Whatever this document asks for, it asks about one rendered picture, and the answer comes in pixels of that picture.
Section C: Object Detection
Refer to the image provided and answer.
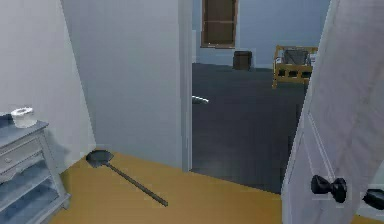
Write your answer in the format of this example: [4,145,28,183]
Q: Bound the white toilet paper roll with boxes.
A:
[10,106,38,129]

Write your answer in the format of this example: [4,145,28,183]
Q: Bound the dark brown box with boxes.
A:
[232,50,253,71]

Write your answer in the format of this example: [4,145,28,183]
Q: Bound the black door knob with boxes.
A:
[362,188,384,211]
[310,174,348,204]

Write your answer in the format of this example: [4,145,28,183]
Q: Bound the white room door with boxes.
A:
[280,0,384,224]

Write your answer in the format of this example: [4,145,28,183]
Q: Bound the brown framed window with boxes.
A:
[200,0,240,49]

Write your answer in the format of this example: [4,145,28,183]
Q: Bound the grey shelf cabinet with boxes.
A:
[0,113,72,224]

